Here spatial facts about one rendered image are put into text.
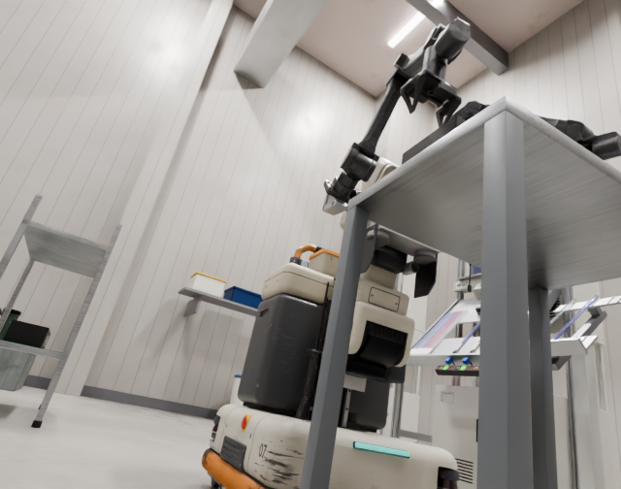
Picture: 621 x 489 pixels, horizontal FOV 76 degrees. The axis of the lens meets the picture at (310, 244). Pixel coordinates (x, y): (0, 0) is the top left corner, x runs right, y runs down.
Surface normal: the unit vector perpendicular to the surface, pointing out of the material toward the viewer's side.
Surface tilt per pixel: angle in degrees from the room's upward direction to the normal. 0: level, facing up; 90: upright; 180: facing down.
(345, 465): 90
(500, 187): 90
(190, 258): 90
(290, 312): 90
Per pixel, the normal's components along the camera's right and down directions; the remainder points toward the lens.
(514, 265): 0.45, -0.27
